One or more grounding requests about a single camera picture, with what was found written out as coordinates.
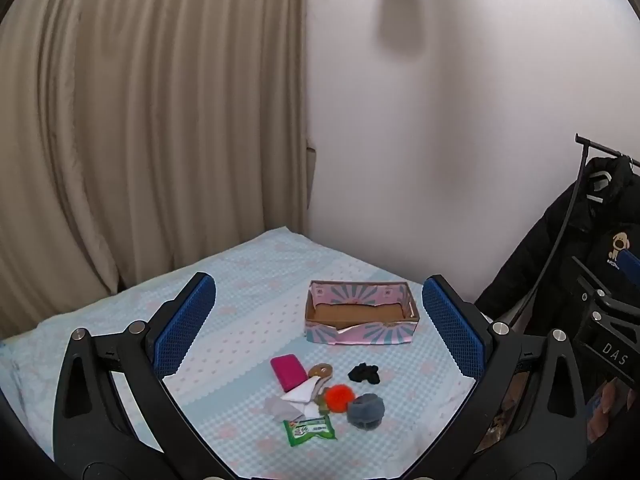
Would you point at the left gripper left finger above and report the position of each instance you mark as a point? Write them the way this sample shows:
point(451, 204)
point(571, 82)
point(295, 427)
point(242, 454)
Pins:
point(114, 417)

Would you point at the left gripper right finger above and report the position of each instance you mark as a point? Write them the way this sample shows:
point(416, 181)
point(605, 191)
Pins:
point(525, 417)

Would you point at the grey sock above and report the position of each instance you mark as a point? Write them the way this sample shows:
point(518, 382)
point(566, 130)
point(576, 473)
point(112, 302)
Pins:
point(366, 412)

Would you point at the grey lens cloth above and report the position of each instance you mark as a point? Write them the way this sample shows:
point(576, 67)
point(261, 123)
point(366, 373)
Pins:
point(283, 411)

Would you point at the green wet wipes pack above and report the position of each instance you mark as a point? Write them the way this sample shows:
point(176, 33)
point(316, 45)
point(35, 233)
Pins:
point(301, 431)

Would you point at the orange fuzzy strawberry plush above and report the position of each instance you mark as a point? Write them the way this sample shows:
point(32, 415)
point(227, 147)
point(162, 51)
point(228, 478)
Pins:
point(337, 398)

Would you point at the black jacket with dog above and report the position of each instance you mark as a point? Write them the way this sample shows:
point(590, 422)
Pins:
point(557, 308)

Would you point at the black scrunchie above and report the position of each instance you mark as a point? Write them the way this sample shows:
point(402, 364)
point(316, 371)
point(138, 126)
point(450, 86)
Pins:
point(364, 372)

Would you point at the magenta pouch case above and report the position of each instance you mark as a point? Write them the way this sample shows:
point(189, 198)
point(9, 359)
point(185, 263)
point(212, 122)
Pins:
point(289, 372)

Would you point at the black clothes rack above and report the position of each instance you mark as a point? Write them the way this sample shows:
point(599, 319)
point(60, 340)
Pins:
point(595, 219)

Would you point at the white waffle cloth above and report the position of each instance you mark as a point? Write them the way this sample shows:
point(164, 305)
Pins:
point(303, 397)

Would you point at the blue checked floral bedsheet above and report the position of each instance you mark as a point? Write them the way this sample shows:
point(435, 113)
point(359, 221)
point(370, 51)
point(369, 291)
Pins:
point(226, 378)

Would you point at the brown cookie plush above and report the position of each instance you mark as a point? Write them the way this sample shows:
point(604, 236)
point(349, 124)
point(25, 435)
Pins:
point(321, 370)

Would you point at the pink patterned cardboard box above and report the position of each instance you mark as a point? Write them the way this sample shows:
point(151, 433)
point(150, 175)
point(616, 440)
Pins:
point(360, 313)

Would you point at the beige curtain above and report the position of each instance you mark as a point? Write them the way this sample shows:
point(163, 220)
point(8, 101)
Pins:
point(139, 136)

